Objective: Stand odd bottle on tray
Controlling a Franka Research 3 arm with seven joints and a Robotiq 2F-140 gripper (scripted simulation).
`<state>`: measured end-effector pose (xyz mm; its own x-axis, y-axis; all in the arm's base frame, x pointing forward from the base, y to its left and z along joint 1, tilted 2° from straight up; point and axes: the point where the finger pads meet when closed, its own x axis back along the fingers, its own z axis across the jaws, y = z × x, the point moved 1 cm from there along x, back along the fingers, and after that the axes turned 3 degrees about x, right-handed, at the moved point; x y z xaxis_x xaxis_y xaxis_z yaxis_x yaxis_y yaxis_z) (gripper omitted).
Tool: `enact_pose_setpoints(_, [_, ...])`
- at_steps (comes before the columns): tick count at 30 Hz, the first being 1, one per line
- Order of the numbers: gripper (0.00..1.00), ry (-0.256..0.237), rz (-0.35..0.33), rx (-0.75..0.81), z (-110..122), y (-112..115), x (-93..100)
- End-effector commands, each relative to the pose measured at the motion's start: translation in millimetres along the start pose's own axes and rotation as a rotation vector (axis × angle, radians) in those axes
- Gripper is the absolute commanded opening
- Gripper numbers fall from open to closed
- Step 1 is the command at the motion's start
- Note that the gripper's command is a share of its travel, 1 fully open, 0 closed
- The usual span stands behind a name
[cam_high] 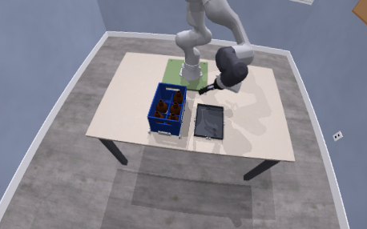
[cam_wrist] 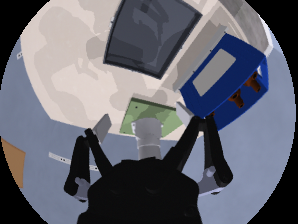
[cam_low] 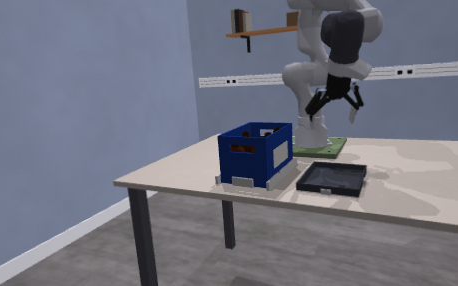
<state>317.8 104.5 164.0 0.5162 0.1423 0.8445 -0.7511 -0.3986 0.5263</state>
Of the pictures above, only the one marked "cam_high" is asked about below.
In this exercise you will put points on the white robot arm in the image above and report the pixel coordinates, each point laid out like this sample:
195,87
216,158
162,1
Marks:
231,61

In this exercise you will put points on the brown glass bottle with blue label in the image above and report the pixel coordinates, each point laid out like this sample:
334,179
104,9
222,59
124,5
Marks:
178,97

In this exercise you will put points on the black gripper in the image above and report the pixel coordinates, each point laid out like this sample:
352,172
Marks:
208,88

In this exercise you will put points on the blue plastic crate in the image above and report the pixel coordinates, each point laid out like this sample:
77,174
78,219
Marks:
167,97

